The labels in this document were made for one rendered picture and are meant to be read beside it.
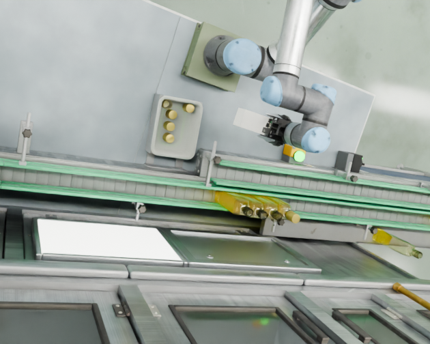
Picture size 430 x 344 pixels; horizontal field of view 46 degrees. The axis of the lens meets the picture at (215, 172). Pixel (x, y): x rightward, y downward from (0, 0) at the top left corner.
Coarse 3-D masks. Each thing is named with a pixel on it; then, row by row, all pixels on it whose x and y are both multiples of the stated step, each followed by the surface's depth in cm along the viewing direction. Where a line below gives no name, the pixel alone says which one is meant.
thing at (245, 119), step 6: (240, 108) 174; (240, 114) 172; (246, 114) 170; (252, 114) 171; (258, 114) 172; (234, 120) 175; (240, 120) 171; (246, 120) 171; (252, 120) 172; (258, 120) 172; (264, 120) 173; (240, 126) 170; (246, 126) 171; (252, 126) 172; (258, 126) 173; (264, 126) 174; (258, 132) 173
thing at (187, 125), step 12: (168, 96) 187; (180, 108) 197; (156, 120) 187; (168, 120) 196; (180, 120) 198; (192, 120) 198; (156, 132) 189; (180, 132) 199; (192, 132) 196; (156, 144) 197; (168, 144) 198; (180, 144) 200; (192, 144) 195; (168, 156) 192; (180, 156) 194; (192, 156) 195
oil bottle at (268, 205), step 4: (252, 196) 194; (256, 196) 195; (260, 196) 196; (260, 200) 188; (264, 200) 190; (268, 200) 191; (264, 204) 185; (268, 204) 184; (272, 204) 185; (264, 208) 184; (268, 208) 183; (272, 208) 184; (276, 208) 185; (268, 212) 183; (268, 216) 184
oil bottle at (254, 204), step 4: (236, 192) 195; (244, 196) 191; (248, 196) 193; (248, 200) 185; (252, 200) 186; (256, 200) 188; (252, 204) 182; (256, 204) 182; (260, 204) 183; (252, 208) 181; (256, 208) 181; (252, 216) 182; (256, 216) 182
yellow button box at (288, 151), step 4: (284, 148) 218; (288, 148) 215; (292, 148) 212; (296, 148) 213; (284, 152) 218; (288, 152) 214; (292, 152) 212; (304, 152) 215; (284, 156) 217; (288, 156) 214; (292, 156) 213; (288, 160) 214; (292, 160) 213
